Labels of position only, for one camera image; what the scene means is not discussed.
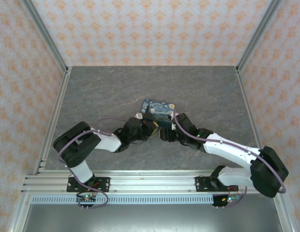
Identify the starry night print tin box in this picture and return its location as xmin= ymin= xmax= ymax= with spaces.
xmin=139 ymin=98 xmax=177 ymax=129

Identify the circuit board with leds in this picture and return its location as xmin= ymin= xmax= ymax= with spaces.
xmin=77 ymin=193 xmax=97 ymax=203
xmin=221 ymin=194 xmax=240 ymax=203

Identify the grey metal panel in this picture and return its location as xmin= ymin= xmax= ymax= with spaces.
xmin=19 ymin=204 xmax=286 ymax=232

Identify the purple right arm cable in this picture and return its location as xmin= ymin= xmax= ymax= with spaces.
xmin=173 ymin=117 xmax=286 ymax=194

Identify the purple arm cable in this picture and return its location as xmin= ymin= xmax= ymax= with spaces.
xmin=173 ymin=117 xmax=286 ymax=194
xmin=57 ymin=117 xmax=131 ymax=187

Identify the aluminium mounting rail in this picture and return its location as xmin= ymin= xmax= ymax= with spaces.
xmin=21 ymin=170 xmax=284 ymax=194

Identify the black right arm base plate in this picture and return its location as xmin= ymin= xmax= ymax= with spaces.
xmin=195 ymin=176 xmax=238 ymax=193

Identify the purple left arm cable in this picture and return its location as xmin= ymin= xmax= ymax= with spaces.
xmin=57 ymin=117 xmax=131 ymax=187

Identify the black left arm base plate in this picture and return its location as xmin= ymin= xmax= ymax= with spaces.
xmin=66 ymin=177 xmax=111 ymax=193

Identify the slotted grey cable duct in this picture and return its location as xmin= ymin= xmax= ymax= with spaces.
xmin=30 ymin=194 xmax=270 ymax=205

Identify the aluminium table side rail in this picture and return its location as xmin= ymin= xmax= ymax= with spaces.
xmin=33 ymin=67 xmax=73 ymax=175
xmin=236 ymin=67 xmax=270 ymax=170

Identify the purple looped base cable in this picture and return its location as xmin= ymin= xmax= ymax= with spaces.
xmin=216 ymin=186 xmax=249 ymax=208
xmin=76 ymin=185 xmax=110 ymax=208

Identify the aluminium frame post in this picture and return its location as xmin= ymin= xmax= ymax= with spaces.
xmin=236 ymin=0 xmax=283 ymax=72
xmin=21 ymin=0 xmax=70 ymax=73

